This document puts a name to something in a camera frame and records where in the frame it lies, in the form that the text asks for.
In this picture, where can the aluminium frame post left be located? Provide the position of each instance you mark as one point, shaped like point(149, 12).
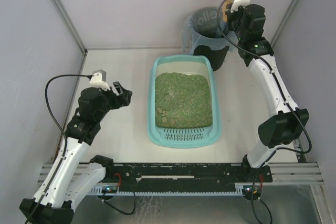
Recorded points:
point(69, 25)

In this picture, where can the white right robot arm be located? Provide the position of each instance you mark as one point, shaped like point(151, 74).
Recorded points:
point(286, 120)

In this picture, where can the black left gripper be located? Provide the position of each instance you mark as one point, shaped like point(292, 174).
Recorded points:
point(121, 95)

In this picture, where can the orange litter scoop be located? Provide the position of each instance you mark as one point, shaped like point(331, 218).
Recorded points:
point(226, 9)

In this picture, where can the blue plastic bin liner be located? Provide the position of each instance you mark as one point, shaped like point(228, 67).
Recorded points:
point(201, 28)

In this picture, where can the black trash bin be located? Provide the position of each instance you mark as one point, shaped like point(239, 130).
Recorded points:
point(216, 58)

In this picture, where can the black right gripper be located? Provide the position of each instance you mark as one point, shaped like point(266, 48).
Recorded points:
point(237, 16)

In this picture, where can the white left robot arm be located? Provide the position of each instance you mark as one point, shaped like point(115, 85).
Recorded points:
point(58, 197)

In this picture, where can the aluminium frame post right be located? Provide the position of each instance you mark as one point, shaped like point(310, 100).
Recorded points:
point(284, 20)

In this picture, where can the teal cat litter box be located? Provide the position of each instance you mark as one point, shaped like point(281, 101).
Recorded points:
point(183, 138)

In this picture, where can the aluminium frame post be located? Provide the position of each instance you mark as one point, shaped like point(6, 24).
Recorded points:
point(284, 20)
point(69, 25)

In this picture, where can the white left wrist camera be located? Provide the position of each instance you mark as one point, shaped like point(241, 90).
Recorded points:
point(98, 80)

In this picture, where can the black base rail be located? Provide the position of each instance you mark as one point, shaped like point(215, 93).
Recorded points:
point(184, 173)

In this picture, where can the green litter pellets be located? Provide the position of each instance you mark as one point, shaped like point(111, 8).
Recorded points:
point(191, 104)

